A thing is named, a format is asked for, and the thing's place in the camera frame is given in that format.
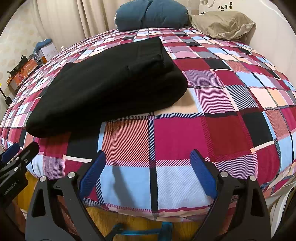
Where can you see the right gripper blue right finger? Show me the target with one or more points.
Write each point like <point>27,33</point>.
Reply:
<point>250,220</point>

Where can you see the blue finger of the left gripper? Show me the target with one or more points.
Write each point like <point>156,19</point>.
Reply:
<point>10,153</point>

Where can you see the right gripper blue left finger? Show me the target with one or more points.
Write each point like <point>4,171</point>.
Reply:
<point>45,219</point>

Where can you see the black pants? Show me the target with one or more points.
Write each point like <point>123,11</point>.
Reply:
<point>128,79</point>

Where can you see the orange black box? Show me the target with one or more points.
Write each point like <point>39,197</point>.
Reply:
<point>22,71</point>

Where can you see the checkered pink red bedspread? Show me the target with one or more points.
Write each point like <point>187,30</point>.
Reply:
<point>238,112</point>

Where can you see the white box with blue cloth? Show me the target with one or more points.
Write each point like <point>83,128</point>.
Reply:
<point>46,50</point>

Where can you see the cream curtain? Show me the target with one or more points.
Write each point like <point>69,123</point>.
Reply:
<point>68,22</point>

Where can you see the white ornate headboard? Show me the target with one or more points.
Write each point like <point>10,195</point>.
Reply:
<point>272,36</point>

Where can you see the teal blue pillow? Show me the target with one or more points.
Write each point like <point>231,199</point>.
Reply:
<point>136,15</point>

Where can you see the beige pillow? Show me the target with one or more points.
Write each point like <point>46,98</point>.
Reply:
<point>224,25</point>

